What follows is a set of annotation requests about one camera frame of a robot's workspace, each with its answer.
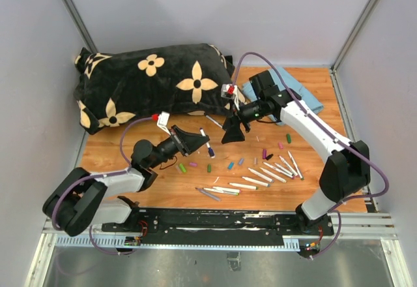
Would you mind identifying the light blue folded cloth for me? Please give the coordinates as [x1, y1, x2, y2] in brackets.
[237, 67, 324, 117]

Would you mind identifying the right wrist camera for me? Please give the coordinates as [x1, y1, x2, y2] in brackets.
[221, 83, 240, 110]

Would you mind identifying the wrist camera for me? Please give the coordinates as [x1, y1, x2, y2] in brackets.
[156, 112, 170, 135]
[221, 83, 240, 110]

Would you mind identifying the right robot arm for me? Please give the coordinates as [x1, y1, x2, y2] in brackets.
[221, 71, 370, 235]

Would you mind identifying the dark blue cap marker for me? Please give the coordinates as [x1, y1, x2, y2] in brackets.
[199, 128, 215, 159]

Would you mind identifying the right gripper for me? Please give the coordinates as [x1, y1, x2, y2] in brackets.
[222, 98, 266, 144]

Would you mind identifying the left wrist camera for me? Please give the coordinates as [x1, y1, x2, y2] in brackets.
[156, 112, 170, 135]

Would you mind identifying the black floral pillow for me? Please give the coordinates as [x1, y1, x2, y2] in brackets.
[74, 43, 235, 134]

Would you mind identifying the lime green pen cap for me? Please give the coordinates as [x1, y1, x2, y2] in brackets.
[179, 163, 186, 173]

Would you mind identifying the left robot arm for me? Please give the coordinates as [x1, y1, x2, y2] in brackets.
[42, 125, 210, 237]

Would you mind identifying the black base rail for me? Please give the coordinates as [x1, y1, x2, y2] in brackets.
[102, 208, 334, 246]

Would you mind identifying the clear cap grey pen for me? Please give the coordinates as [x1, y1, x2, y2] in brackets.
[195, 187, 221, 202]

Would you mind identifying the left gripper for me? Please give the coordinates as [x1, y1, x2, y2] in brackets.
[149, 125, 210, 169]

